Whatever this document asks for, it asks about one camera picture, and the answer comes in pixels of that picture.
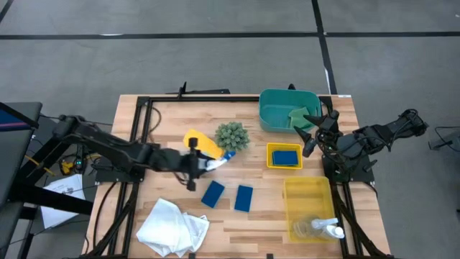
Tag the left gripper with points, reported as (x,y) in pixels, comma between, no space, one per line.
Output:
(188,163)

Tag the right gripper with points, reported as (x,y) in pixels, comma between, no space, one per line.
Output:
(328,126)

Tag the spray bottle with blue liquid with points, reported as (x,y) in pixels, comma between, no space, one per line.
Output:
(215,164)

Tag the green scouring pad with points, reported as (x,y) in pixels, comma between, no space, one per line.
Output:
(298,117)

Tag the blue rectangular sponge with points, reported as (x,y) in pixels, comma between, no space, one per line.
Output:
(212,193)
(285,158)
(243,198)

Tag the small yellow slotted basket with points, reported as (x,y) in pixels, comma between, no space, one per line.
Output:
(269,158)

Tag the translucent yellow plastic bin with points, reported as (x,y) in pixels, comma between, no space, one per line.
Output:
(309,198)

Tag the clear plastic cup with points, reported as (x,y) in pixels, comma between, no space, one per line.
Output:
(303,230)

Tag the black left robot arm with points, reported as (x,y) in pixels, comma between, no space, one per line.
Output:
(108,144)

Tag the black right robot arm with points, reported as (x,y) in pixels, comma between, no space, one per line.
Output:
(377,135)

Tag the yellow cloth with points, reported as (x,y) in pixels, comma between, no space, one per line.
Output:
(206,144)

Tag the teal plastic bin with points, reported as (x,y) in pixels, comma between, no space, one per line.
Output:
(276,115)

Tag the artificial green potted plant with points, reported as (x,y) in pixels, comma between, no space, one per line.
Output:
(232,136)

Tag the white crumpled cloth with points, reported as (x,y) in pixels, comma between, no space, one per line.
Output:
(165,226)

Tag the yellow black device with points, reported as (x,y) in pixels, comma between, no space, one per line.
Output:
(67,167)

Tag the white paper sheets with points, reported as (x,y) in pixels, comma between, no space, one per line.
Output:
(64,187)

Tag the black workbench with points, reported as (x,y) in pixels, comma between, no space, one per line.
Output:
(18,151)

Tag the black aluminium table frame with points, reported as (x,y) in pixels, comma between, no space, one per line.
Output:
(223,99)

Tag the black mount bracket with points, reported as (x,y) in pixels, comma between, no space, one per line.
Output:
(208,91)

